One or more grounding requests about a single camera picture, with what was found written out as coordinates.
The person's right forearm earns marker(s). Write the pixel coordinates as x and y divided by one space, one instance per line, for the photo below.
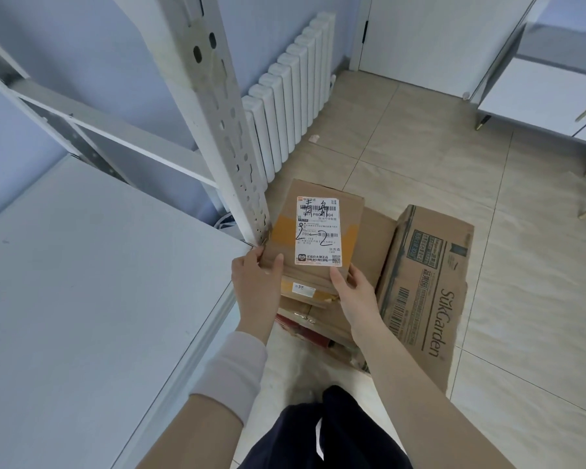
420 410

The white metal shelf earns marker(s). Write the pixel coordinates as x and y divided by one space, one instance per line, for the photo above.
78 288

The person's dark trousers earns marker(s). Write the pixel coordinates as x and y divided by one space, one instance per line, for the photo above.
298 444

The person's left forearm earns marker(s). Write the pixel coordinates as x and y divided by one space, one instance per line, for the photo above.
190 439

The brown box yellow tape 2-2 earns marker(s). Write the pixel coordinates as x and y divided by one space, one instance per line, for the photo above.
281 239

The white radiator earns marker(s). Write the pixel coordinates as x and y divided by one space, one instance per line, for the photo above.
293 92

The white wristband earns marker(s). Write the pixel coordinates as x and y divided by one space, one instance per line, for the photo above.
232 376

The white door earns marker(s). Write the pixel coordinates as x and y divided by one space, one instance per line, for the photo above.
429 39

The long brown box 2-2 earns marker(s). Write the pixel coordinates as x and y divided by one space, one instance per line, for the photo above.
434 288

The small white floor scrap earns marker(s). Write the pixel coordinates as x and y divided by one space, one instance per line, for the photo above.
315 139

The person's left hand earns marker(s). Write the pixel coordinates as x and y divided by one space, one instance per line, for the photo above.
256 297

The person's right hand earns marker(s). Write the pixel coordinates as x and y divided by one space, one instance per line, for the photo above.
364 312

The white grey low cabinet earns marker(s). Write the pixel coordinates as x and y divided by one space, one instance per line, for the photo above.
532 97

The stack of cardboard parcels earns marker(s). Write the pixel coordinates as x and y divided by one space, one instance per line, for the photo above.
371 239

